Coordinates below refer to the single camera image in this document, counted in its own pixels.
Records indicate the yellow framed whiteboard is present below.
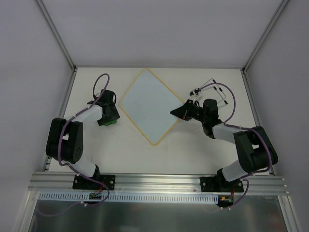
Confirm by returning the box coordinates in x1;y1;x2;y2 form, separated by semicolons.
118;68;184;146

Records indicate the left aluminium corner post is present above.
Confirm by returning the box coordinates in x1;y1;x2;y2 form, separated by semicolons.
34;0;76;71

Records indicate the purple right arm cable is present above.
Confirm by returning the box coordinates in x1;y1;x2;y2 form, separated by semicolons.
197;82;276;211

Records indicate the wire whiteboard stand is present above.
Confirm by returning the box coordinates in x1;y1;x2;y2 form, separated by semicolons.
189;78;228;108

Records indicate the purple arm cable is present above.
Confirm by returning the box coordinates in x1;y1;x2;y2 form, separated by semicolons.
36;73;111;217
197;82;276;211

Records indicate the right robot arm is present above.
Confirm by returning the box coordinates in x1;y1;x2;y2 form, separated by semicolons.
170;99;278;192

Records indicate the white slotted cable duct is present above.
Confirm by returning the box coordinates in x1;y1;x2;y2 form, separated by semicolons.
38;191;219;204

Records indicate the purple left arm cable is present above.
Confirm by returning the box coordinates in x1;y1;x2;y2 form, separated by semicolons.
36;73;111;217

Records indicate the green whiteboard eraser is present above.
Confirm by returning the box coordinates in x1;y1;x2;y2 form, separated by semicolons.
104;120;117;127

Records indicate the aluminium mounting rail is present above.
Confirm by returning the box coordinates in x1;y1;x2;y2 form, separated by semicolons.
28;172;290;196

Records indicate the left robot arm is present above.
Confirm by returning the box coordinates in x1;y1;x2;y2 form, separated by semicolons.
45;90;120;190

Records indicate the right aluminium corner post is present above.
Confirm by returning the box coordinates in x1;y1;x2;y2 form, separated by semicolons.
242;0;290;73

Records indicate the aluminium corner post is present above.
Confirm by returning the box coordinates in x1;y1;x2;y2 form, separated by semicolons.
34;0;76;71
242;0;290;73

